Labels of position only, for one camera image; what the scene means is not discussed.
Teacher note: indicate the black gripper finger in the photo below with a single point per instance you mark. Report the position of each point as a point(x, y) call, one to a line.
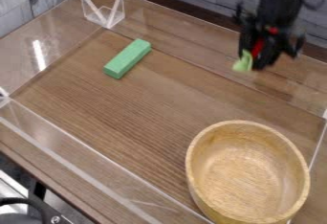
point(246, 40)
point(266, 51)

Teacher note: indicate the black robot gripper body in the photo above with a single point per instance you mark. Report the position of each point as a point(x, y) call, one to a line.
point(290, 49)

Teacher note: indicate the red plush strawberry toy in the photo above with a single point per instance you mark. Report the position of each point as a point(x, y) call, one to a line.
point(244, 64)

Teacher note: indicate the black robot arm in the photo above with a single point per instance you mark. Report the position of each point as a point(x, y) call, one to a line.
point(280, 13)

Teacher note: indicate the green rectangular block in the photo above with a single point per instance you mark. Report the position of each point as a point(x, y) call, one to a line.
point(123, 62)

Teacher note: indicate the clear acrylic tray walls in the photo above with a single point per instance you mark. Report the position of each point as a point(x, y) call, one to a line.
point(105, 140)

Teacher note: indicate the light wooden bowl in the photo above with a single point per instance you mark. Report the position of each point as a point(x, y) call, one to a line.
point(248, 174)

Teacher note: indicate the black metal equipment base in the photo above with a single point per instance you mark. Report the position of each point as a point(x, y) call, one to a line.
point(26, 208)

